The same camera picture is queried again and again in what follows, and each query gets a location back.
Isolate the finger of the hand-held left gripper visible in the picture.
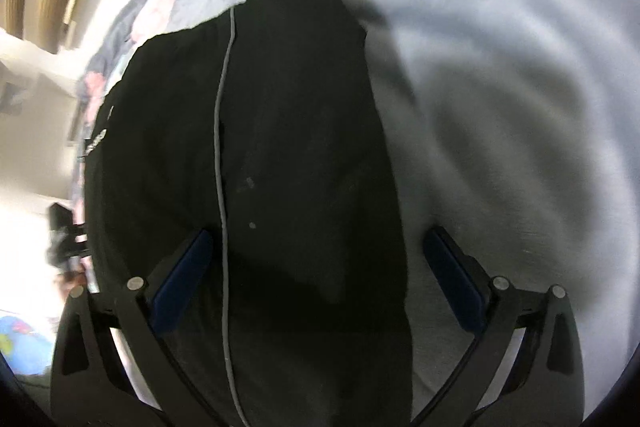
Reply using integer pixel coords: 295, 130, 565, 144
70, 222, 95, 258

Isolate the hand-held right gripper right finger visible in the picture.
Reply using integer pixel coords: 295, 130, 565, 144
411, 226, 587, 427

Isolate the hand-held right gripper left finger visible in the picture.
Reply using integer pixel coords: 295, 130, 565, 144
49, 228, 215, 427

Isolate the black hooded jacket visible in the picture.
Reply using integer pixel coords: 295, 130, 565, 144
80, 0, 416, 427

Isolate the blue patterned object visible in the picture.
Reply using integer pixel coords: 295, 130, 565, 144
0, 314, 53, 377

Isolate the grey floral blanket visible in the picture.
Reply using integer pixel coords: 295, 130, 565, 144
70, 0, 640, 427

